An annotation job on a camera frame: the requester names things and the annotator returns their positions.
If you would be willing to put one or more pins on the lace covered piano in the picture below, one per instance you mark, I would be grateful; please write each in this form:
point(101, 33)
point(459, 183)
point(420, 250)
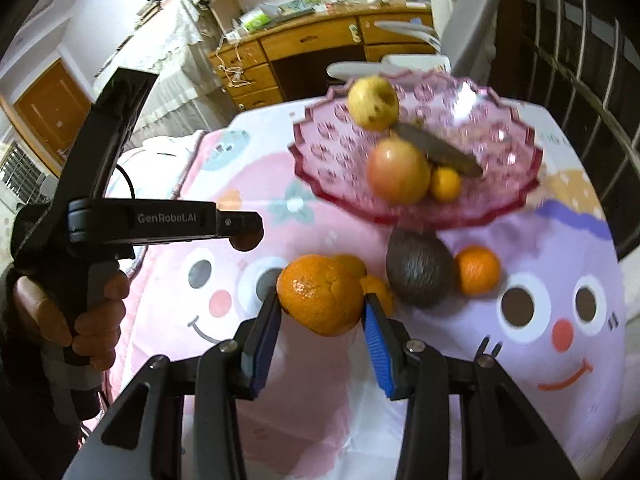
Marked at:
point(170, 70)

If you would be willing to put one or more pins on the red apple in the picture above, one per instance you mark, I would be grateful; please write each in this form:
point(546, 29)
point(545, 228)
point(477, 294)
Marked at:
point(397, 172)

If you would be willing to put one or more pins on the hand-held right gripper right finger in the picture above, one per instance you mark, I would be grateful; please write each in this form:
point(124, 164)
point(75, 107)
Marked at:
point(380, 350)

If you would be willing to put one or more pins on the dark avocado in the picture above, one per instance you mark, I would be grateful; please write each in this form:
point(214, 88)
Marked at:
point(417, 267)

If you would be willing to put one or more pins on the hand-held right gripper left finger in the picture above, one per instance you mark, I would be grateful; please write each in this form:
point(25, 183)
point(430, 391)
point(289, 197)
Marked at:
point(262, 347)

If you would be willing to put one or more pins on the cartoon printed tablecloth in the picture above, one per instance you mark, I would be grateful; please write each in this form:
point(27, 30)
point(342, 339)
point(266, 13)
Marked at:
point(500, 360)

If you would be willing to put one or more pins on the yellow pear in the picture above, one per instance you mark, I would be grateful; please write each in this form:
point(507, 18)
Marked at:
point(372, 102)

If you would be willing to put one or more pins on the wooden door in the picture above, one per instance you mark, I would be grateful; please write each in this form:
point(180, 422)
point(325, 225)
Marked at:
point(50, 110)

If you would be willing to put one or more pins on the floral fleece blanket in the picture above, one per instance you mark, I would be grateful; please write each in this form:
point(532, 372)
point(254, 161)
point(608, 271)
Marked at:
point(155, 160)

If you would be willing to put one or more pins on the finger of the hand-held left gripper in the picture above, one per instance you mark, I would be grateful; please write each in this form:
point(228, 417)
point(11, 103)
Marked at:
point(240, 222)

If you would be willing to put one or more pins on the pink plastic fruit bowl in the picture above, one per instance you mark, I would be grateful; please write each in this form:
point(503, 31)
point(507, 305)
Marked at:
point(500, 160)

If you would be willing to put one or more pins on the person's left hand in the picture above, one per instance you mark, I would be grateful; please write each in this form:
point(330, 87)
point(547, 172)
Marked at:
point(100, 320)

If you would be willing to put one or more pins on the grey office chair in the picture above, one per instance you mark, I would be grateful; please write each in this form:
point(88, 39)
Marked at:
point(475, 20)

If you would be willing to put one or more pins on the small barred window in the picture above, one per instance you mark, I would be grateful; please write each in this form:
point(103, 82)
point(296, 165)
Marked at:
point(17, 170)

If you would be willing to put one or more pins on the wooden desk with drawers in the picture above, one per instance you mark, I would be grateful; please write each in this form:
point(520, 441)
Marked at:
point(300, 45)

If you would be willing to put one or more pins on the dark overripe banana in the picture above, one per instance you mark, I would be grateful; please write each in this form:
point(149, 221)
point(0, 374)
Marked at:
point(440, 152)

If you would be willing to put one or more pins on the dark red lychee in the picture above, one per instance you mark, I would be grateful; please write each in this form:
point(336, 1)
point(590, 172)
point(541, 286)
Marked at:
point(245, 244)

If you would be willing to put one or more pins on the green packet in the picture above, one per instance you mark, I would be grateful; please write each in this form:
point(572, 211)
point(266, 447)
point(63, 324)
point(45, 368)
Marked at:
point(256, 19)

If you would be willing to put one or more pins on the small orange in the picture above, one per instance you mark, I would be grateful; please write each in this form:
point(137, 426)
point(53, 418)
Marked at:
point(352, 264)
point(320, 295)
point(477, 270)
point(382, 295)
point(446, 185)

